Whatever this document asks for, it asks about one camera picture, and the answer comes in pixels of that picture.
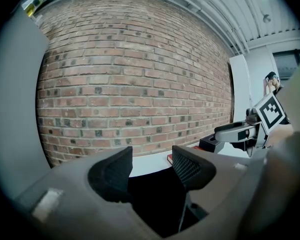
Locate black box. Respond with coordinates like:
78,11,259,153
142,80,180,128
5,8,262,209
198,134,222,153

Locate person's right forearm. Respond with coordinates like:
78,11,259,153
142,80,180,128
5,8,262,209
271,123,295,146

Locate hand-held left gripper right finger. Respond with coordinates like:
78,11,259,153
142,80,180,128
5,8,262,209
171,145,217,190

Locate white board panel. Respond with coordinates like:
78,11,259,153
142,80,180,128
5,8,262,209
228,54,252,125

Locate black cloth pouch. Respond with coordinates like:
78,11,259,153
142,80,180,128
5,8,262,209
127,165,191,236

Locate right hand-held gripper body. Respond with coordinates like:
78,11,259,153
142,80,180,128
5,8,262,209
213,93,291,159

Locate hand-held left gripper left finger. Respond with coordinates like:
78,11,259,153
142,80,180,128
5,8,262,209
87,146,134,204

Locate grey cabinet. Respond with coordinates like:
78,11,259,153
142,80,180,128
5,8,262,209
0,16,51,197

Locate yellow and clear container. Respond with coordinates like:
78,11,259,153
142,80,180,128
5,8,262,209
24,0,43,17

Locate dark window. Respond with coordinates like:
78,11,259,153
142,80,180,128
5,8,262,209
273,49,300,80

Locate red book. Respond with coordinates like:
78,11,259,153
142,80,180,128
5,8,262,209
166,145,201,165

